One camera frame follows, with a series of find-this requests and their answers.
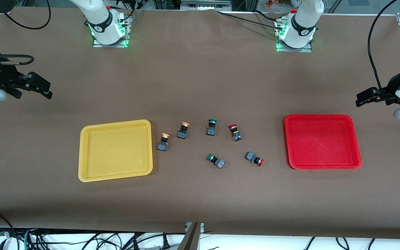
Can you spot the green push button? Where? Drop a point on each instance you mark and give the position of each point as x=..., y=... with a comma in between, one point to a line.
x=211, y=130
x=217, y=162

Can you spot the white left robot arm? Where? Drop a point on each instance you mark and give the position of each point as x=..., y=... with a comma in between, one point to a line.
x=302, y=21

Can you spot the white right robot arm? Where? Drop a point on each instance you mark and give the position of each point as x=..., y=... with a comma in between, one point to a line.
x=99, y=21

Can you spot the aluminium frame profile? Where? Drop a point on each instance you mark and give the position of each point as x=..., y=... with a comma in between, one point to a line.
x=205, y=5

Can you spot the red plastic tray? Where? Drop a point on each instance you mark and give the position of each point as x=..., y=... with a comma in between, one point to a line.
x=321, y=142

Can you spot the yellow plastic tray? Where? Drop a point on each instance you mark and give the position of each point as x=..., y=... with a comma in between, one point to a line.
x=116, y=151

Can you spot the paper table cover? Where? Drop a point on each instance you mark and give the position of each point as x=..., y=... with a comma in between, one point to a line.
x=200, y=86

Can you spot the red push button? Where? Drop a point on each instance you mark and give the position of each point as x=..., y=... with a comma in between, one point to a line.
x=236, y=135
x=252, y=158

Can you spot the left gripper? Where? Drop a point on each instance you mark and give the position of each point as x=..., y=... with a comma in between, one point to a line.
x=384, y=93

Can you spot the aluminium arm base plate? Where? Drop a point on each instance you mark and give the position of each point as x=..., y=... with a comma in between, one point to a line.
x=125, y=38
x=307, y=49

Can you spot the metal table post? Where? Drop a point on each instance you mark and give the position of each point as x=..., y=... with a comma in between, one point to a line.
x=193, y=238

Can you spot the yellow push button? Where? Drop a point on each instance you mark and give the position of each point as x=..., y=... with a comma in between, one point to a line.
x=182, y=132
x=163, y=144

